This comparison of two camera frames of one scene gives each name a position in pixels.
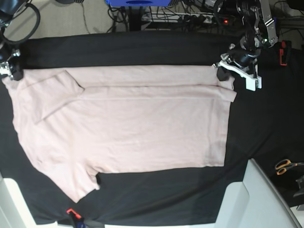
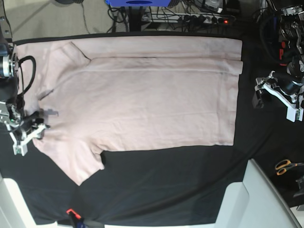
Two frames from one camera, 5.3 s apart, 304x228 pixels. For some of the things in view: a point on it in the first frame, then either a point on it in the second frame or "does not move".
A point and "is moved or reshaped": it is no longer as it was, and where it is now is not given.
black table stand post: x=135 y=16 does not move
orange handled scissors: x=281 y=166 does not move
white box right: x=255 y=202 does not move
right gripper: x=241 y=59 → x=294 y=103
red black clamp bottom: x=73 y=214 does not move
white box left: x=14 y=212 does not move
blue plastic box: x=138 y=3 does not move
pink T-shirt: x=78 y=121 is moved or reshaped
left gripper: x=14 y=70 → x=33 y=127
